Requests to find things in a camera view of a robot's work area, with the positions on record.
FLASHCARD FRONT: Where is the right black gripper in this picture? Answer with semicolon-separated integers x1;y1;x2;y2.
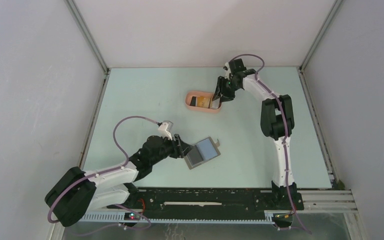
213;75;242;103

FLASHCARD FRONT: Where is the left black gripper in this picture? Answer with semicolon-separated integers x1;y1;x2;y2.
150;132;193;166

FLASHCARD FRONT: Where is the grey card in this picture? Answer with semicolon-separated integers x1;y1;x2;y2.
185;146;204;168

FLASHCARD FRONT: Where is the beige leather card holder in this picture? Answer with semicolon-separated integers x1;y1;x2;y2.
184;137;221;170

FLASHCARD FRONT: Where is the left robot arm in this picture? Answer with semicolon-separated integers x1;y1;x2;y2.
44;134;193;227

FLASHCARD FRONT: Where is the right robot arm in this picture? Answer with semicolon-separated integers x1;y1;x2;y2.
211;57;297;209

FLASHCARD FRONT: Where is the yellow VIP card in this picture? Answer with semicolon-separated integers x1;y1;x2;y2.
196;96;212;109

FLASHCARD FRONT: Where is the black card in tray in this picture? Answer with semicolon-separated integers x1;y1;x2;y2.
189;96;197;107

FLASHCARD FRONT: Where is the pink oval tray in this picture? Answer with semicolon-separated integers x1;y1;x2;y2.
185;91;222;114

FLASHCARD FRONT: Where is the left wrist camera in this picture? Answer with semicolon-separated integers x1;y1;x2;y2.
157;120;173;141

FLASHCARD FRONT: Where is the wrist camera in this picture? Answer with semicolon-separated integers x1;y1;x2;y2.
222;62;230;71
157;120;173;141

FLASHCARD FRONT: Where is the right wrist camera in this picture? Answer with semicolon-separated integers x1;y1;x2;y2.
222;62;230;71

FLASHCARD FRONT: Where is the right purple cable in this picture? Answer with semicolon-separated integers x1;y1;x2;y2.
228;54;312;236

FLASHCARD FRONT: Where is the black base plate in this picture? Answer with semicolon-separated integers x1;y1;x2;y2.
122;187;304;221

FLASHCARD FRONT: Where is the white cable duct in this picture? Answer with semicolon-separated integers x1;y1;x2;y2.
79;211;274;225

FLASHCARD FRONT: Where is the aluminium frame rail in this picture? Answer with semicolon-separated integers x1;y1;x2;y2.
56;188;359;214

